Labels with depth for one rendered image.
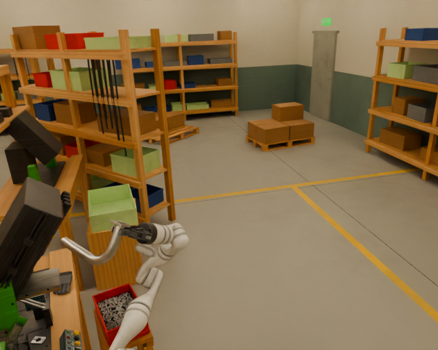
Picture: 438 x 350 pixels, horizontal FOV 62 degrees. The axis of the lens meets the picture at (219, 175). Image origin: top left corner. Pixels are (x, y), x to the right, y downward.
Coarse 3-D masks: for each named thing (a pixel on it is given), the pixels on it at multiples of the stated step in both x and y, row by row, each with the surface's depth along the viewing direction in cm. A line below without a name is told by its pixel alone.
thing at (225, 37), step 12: (168, 36) 913; (180, 36) 915; (192, 36) 924; (204, 36) 932; (228, 36) 950; (180, 48) 925; (120, 60) 905; (132, 60) 912; (168, 60) 971; (180, 60) 936; (192, 60) 950; (216, 60) 962; (228, 60) 968; (180, 72) 949; (144, 84) 951; (168, 84) 954; (180, 84) 962; (192, 84) 968; (216, 84) 1008; (228, 84) 994; (180, 96) 1010; (156, 108) 970; (168, 108) 977; (180, 108) 986; (192, 108) 993; (204, 108) 1000; (216, 108) 1003; (228, 108) 1007
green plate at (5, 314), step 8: (0, 288) 158; (8, 288) 159; (0, 296) 158; (8, 296) 160; (0, 304) 159; (8, 304) 160; (16, 304) 161; (0, 312) 159; (8, 312) 160; (16, 312) 161; (0, 320) 159; (8, 320) 160; (0, 328) 159
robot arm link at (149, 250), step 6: (162, 228) 130; (162, 234) 129; (156, 240) 127; (162, 240) 130; (138, 246) 130; (144, 246) 128; (150, 246) 127; (144, 252) 128; (150, 252) 126; (156, 252) 127
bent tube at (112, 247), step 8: (120, 224) 113; (128, 224) 115; (64, 240) 125; (112, 240) 114; (72, 248) 122; (80, 248) 121; (112, 248) 114; (80, 256) 120; (88, 256) 118; (96, 256) 117; (104, 256) 114; (112, 256) 115; (96, 264) 116
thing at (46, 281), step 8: (40, 272) 188; (48, 272) 188; (56, 272) 188; (32, 280) 183; (40, 280) 182; (48, 280) 182; (56, 280) 182; (24, 288) 177; (32, 288) 176; (40, 288) 176; (48, 288) 177; (56, 288) 179; (24, 296) 173; (32, 296) 175
